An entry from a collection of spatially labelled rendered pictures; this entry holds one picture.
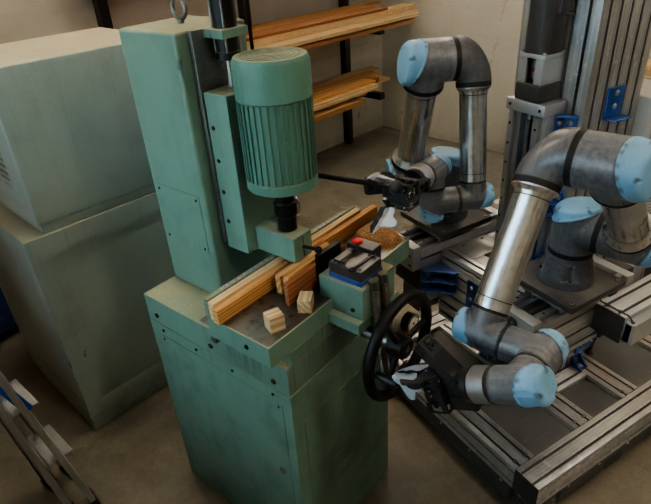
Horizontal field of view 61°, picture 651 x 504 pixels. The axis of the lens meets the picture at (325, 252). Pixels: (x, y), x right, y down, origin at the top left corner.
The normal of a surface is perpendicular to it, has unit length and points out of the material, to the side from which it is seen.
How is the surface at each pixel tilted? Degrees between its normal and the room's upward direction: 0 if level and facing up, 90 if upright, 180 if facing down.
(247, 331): 0
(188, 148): 90
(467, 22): 90
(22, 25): 90
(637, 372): 0
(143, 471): 0
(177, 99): 90
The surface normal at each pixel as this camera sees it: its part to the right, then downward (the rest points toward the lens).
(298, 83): 0.74, 0.31
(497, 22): -0.69, 0.41
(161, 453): -0.06, -0.86
